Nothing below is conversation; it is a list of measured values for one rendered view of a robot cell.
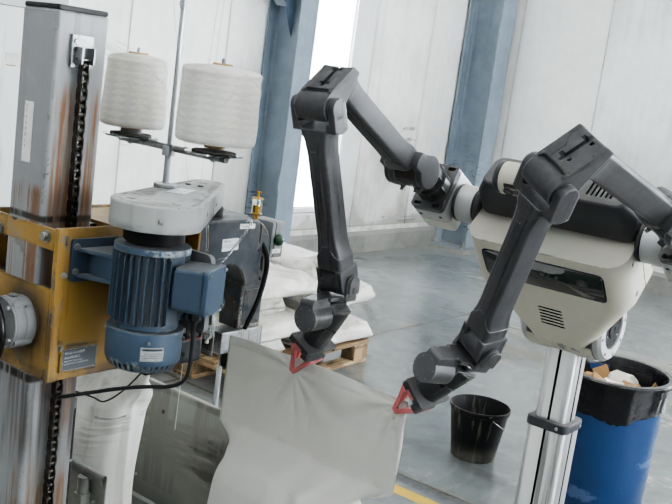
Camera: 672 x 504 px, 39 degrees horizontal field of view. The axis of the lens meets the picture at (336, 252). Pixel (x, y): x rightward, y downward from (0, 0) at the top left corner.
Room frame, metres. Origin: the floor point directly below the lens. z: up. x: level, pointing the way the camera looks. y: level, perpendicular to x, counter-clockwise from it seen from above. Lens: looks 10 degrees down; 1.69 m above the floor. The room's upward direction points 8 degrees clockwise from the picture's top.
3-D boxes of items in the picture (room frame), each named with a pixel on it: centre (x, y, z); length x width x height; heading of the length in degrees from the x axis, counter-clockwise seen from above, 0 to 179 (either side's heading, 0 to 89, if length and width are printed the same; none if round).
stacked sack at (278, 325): (5.05, 0.40, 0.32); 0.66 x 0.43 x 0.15; 145
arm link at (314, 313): (1.91, 0.01, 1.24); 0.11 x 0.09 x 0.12; 144
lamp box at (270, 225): (2.31, 0.18, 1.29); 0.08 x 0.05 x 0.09; 53
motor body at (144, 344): (1.80, 0.36, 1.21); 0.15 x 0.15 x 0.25
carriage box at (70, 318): (1.97, 0.53, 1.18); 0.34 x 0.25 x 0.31; 143
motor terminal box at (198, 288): (1.78, 0.25, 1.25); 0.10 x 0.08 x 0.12; 168
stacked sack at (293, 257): (5.70, 0.22, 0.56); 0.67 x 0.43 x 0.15; 53
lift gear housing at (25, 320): (1.81, 0.63, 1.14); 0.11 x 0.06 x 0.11; 53
